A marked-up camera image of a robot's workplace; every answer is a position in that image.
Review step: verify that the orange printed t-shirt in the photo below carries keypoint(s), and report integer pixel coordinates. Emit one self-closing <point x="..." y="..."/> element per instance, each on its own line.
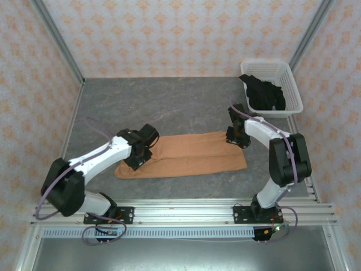
<point x="191" y="155"/>

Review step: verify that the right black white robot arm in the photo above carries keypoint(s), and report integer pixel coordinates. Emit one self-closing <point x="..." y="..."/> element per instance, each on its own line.
<point x="285" y="161"/>

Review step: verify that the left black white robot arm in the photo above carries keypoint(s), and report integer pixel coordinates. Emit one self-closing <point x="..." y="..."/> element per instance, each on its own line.
<point x="65" y="192"/>

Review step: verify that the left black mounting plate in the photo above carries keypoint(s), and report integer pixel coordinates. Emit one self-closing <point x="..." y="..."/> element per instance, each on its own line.
<point x="127" y="213"/>

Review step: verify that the black mounting plate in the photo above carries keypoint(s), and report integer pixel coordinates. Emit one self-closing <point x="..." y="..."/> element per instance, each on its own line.
<point x="127" y="213"/>
<point x="239" y="214"/>

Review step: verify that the black t-shirt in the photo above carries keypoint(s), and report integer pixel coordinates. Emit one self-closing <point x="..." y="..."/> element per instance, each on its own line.
<point x="262" y="93"/>

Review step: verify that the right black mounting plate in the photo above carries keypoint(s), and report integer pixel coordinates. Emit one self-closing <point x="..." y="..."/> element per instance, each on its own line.
<point x="239" y="214"/>

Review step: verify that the small circuit board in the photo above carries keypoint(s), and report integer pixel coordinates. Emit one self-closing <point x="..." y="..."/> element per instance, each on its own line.
<point x="108" y="232"/>
<point x="277" y="228"/>

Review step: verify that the white plastic basket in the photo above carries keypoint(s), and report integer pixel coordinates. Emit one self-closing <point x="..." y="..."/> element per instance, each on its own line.
<point x="294" y="84"/>

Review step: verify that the grey metal sheet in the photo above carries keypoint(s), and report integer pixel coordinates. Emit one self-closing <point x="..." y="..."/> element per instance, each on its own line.
<point x="180" y="255"/>

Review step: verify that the aluminium table side rail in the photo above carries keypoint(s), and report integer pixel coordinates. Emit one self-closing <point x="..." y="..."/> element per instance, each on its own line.
<point x="293" y="124"/>
<point x="74" y="113"/>

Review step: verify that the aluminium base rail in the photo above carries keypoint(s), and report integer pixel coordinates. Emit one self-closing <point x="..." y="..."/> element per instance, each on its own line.
<point x="183" y="211"/>

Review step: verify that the aluminium frame post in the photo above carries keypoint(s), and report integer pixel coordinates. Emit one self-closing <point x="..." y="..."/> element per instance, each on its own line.
<point x="310" y="34"/>
<point x="59" y="42"/>

